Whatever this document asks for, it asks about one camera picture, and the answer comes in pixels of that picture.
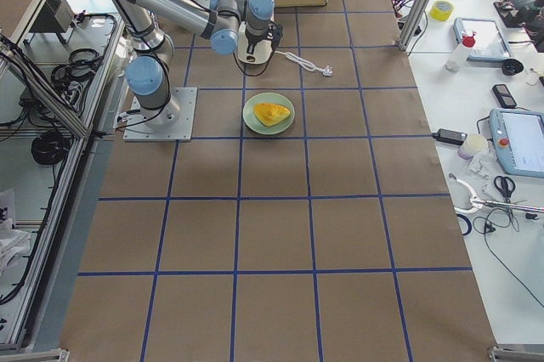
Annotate orange triangular pastry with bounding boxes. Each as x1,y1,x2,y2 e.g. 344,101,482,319
252,103,291,127

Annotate white power cord with plug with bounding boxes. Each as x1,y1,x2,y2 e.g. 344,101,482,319
271,49,334,79

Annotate black power adapter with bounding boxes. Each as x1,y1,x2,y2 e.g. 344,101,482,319
432,128,468,146

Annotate clear bottle red cap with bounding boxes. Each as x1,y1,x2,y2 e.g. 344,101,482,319
445,31,476,72

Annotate white paper cup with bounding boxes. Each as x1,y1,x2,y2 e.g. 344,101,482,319
457,133,489,160

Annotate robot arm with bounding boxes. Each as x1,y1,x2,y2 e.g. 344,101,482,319
111,0,283,129

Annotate teach pendant tablet far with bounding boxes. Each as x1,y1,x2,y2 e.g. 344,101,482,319
453,17,512,63

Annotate light green plate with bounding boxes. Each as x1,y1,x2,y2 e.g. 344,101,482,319
242,92,295,135

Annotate black scissors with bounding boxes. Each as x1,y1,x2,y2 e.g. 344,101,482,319
493,175,516,203

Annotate white two-slot toaster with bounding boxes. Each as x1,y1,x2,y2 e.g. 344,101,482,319
235,22,272,65

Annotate yellow tape roll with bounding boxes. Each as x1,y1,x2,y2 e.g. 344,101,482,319
429,0,454,22

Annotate teach pendant tablet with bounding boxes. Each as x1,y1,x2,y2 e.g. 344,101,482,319
489,108,543,178
453,17,512,63

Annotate teach pendant tablet near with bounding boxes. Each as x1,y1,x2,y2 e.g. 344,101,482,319
489,108,543,178

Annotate aluminium frame post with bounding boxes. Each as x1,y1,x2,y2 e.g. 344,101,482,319
397,0,452,52

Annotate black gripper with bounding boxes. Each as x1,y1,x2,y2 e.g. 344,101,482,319
246,21,283,55

